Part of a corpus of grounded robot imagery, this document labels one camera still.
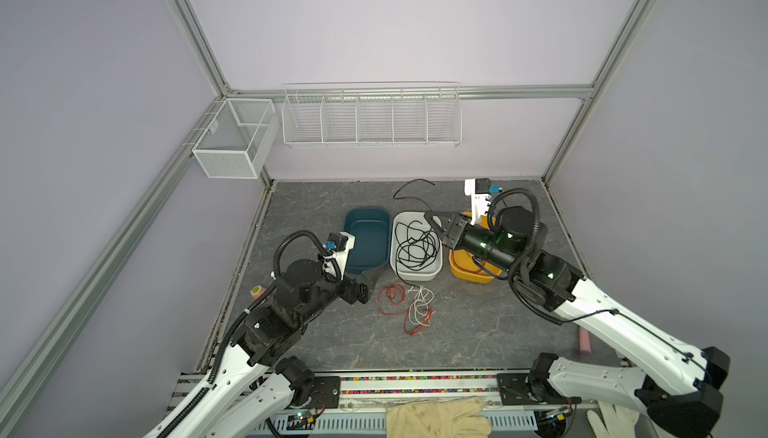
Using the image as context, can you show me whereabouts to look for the red cables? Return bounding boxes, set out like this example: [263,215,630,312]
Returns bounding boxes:
[376,283,434,337]

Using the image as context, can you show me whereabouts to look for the black cable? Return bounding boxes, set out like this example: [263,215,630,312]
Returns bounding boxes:
[392,178,442,286]

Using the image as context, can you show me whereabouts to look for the thin white cable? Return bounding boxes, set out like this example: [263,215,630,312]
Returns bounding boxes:
[406,284,436,326]

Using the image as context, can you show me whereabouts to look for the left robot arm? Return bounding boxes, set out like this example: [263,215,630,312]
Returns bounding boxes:
[148,253,386,437]

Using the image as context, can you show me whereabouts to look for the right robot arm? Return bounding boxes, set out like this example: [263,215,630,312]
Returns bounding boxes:
[424,206,730,437]

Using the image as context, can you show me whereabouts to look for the yellow plastic bin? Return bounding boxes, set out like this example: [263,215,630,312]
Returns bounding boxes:
[449,213,506,284]

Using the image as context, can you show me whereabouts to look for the white plastic bin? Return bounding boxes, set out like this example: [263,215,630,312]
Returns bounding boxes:
[389,211,443,284]

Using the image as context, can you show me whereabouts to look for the pink toy figure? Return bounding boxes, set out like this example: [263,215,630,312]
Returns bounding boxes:
[250,285,266,300]

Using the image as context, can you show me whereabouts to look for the teal plastic bin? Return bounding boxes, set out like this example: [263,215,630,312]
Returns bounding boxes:
[343,207,392,274]

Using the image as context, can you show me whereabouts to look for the cream work glove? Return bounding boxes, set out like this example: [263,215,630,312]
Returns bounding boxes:
[386,398,492,438]

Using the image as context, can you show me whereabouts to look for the small white mesh basket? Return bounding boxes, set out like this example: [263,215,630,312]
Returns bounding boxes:
[192,98,279,179]

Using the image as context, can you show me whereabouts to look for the white glove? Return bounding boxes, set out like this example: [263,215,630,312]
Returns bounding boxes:
[587,402,640,438]

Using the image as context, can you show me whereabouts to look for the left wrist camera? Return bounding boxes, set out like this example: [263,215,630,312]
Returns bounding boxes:
[322,231,356,280]

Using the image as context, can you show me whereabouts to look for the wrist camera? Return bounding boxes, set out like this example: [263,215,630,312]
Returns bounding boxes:
[322,231,356,280]
[464,178,503,225]

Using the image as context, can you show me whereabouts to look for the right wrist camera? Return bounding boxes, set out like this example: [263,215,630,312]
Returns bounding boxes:
[464,178,503,225]

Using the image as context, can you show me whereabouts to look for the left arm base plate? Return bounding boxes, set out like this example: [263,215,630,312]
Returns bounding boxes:
[289,375,341,409]

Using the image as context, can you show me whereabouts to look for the long white wire basket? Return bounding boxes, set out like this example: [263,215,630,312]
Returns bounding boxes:
[282,82,463,147]

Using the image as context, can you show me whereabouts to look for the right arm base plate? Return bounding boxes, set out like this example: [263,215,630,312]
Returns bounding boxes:
[496,372,568,406]

